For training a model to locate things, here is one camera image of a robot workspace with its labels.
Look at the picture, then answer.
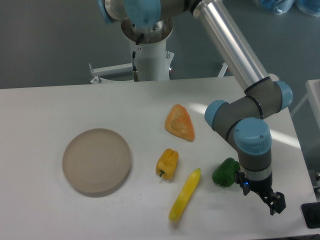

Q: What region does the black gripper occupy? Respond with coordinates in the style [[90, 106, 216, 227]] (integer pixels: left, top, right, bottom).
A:
[[234, 168, 286, 215]]

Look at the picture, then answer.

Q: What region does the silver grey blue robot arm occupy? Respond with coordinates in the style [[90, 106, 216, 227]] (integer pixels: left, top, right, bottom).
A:
[[97, 0, 293, 214]]

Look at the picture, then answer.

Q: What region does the green bell pepper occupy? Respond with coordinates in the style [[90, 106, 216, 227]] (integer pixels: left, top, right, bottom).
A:
[[212, 157, 240, 188]]

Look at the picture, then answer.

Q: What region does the yellow bell pepper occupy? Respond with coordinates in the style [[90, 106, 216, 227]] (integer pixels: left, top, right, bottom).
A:
[[155, 148, 179, 181]]

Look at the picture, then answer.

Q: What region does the black device at table edge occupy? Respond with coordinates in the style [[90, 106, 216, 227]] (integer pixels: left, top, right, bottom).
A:
[[301, 202, 320, 229]]

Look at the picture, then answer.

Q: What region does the yellow corn cob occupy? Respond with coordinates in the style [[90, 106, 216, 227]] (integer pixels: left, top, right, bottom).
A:
[[168, 168, 202, 223]]

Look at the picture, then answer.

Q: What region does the orange triangular pastry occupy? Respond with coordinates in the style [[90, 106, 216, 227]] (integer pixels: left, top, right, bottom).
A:
[[164, 104, 195, 142]]

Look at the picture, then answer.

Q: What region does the beige round plate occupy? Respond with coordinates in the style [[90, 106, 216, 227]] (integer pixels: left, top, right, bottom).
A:
[[62, 128, 132, 198]]

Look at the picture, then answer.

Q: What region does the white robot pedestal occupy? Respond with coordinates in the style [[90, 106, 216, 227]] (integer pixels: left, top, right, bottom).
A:
[[88, 19, 176, 85]]

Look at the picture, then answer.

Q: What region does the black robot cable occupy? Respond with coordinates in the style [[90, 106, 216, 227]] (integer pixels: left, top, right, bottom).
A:
[[131, 32, 145, 82]]

